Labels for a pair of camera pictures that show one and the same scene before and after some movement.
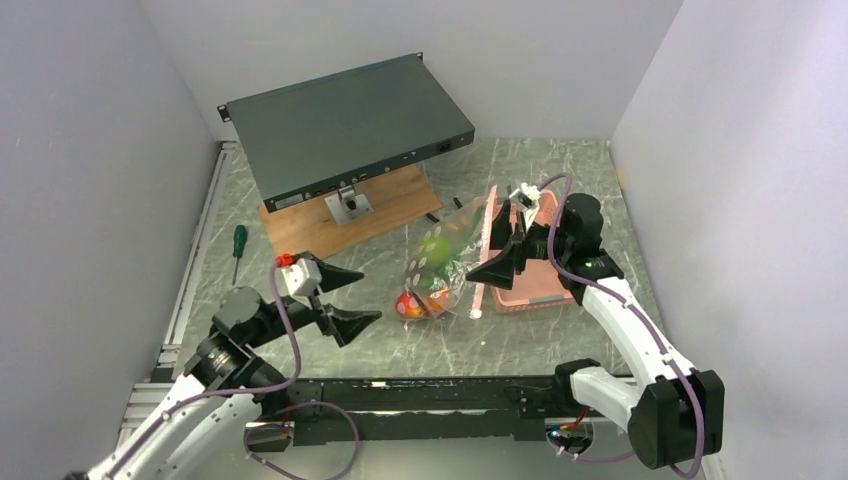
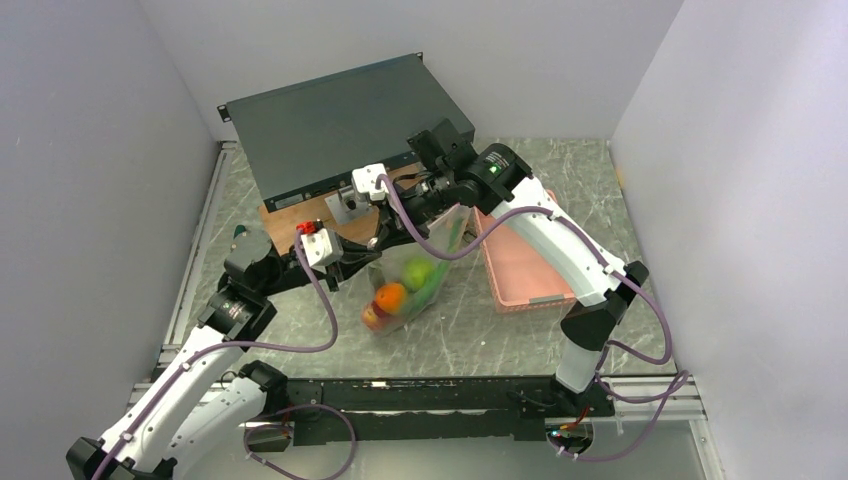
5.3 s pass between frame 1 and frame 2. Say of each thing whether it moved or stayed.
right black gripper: moved
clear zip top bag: moved
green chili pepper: moved
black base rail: stayed
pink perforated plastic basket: stayed
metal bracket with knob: stayed
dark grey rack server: stayed
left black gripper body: moved
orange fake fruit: moved
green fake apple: moved
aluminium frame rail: stayed
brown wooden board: stayed
